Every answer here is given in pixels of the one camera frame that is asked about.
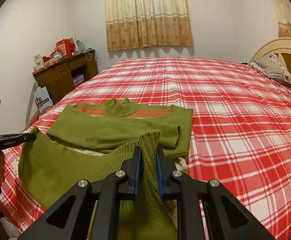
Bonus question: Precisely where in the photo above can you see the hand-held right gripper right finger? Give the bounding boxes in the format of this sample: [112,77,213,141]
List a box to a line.
[156,145,277,240]

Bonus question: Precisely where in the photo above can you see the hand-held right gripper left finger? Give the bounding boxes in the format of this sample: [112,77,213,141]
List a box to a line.
[17,145,143,240]

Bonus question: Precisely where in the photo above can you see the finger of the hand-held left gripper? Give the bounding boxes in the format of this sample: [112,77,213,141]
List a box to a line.
[0,133,37,146]

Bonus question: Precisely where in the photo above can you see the green orange cream striped sweater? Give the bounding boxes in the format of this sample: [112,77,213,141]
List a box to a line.
[18,98,194,240]

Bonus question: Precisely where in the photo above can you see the white printed paper bag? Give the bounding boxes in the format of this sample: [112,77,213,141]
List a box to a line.
[34,86,53,113]

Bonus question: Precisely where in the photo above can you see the brown wooden desk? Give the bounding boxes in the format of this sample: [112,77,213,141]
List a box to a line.
[33,50,99,104]

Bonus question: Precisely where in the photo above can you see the white card box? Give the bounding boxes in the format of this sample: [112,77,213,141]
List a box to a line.
[34,53,44,71]

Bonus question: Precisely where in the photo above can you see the red plaid bed sheet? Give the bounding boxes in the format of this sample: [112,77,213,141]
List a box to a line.
[0,57,291,240]

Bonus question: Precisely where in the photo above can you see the pile of red gift boxes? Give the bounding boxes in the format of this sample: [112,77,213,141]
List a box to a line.
[43,38,76,63]

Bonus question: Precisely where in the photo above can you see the grey patterned pillow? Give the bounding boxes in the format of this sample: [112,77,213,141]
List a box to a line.
[250,51,291,88]

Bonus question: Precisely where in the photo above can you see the wide beige patterned curtain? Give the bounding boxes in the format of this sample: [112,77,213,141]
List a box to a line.
[104,0,193,52]

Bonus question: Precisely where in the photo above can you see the cream wooden headboard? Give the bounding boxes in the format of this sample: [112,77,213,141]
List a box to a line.
[250,38,291,88]

